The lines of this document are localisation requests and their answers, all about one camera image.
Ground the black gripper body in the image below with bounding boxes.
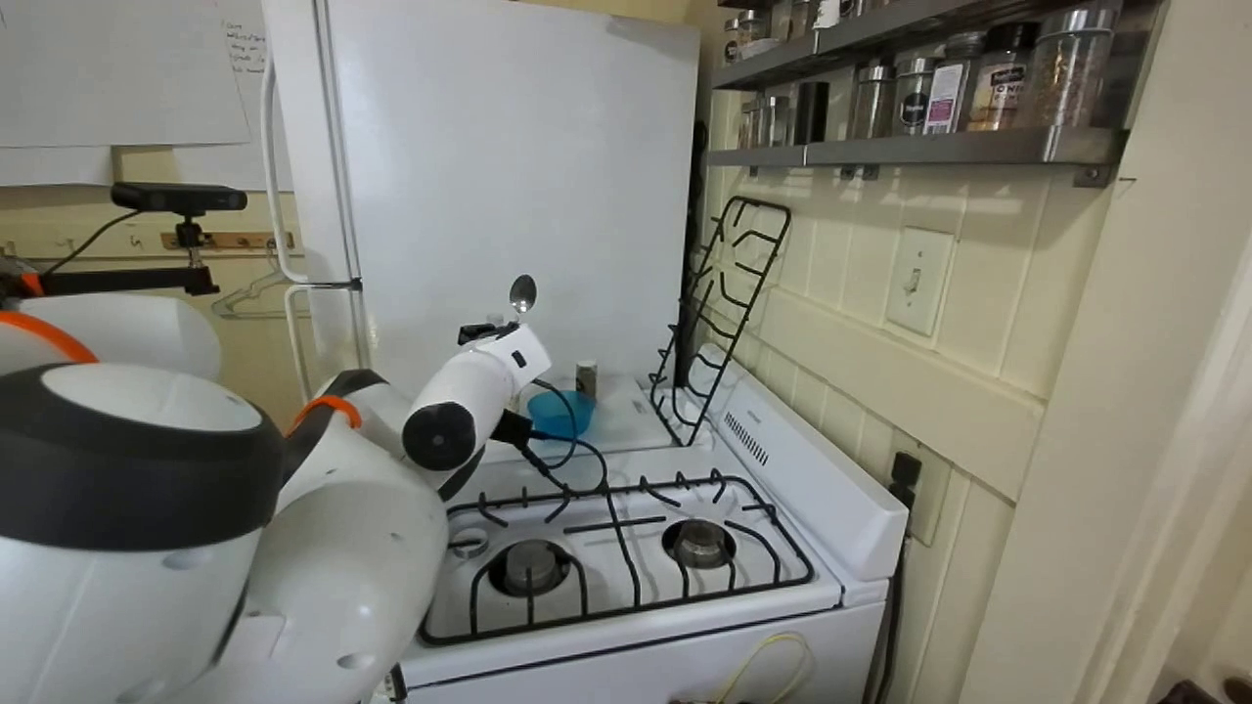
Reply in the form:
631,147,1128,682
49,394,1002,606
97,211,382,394
455,313,524,353

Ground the metal spoon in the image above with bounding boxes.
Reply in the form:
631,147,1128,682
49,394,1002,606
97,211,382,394
502,269,538,336

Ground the blue plastic bowl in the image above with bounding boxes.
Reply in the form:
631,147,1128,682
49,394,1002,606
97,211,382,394
524,389,597,445

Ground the white refrigerator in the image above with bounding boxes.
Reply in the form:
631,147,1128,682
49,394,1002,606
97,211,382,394
256,0,704,553

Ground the black mounted stove grate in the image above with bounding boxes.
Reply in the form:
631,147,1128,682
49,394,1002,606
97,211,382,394
418,469,820,651

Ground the round metal gas burner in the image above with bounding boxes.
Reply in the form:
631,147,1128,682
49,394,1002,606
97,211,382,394
483,540,579,597
662,516,743,571

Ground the black loose stove grate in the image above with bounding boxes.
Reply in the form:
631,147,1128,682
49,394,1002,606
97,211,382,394
646,190,798,451

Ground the white gas stove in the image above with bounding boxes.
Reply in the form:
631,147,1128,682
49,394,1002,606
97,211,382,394
387,363,912,704

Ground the glass spice jar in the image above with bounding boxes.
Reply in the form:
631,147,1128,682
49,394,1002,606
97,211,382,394
719,3,762,63
845,55,897,145
893,52,929,140
920,52,976,136
968,20,1041,133
1041,3,1128,128
755,87,798,147

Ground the dark spice jar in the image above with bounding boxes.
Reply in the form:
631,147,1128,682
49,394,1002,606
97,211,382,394
795,76,833,147

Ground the white board panel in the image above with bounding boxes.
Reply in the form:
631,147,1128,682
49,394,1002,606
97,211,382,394
0,0,268,188

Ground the steel spice shelf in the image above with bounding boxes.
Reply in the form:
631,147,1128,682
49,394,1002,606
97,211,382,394
709,0,1168,95
700,127,1131,188

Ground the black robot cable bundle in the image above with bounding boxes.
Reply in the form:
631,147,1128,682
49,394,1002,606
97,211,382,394
490,374,619,501

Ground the black camera on stand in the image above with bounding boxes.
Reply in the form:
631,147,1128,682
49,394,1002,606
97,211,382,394
33,181,250,301

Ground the cream light switch plate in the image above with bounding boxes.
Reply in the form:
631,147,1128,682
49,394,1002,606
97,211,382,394
884,227,958,339

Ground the black plug and power cable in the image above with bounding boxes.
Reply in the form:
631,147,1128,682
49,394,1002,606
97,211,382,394
864,451,927,704

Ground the cream wall outlet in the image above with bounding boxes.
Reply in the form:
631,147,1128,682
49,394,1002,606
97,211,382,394
886,445,955,548

